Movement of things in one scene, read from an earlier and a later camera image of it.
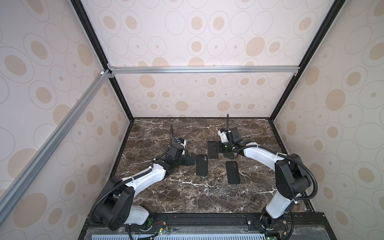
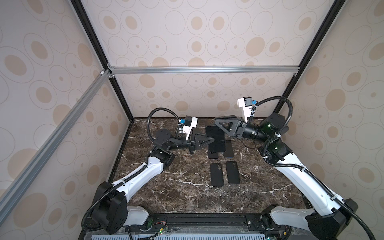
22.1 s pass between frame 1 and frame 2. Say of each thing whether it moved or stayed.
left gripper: moved
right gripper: moved
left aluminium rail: stayed
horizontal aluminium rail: stayed
